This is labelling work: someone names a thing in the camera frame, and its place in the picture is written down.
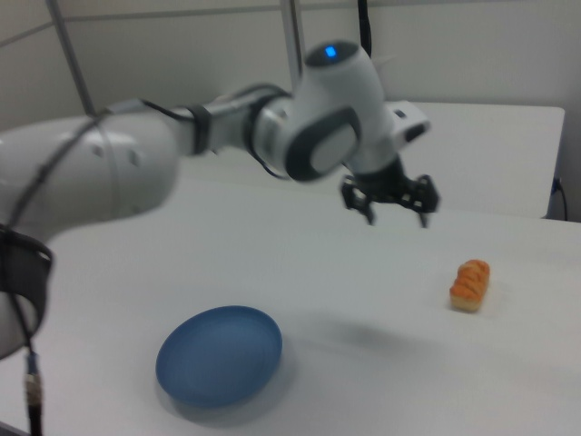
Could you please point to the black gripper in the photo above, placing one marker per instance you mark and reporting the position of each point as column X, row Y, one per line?
column 386, row 181

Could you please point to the orange striped bread roll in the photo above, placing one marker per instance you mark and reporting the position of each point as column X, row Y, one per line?
column 469, row 286

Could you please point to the blue round plate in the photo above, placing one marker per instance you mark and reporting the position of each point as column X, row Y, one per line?
column 218, row 359

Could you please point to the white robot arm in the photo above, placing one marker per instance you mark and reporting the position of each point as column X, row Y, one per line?
column 136, row 159

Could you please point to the black camera pole with base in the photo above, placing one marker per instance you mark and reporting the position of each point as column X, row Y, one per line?
column 364, row 27

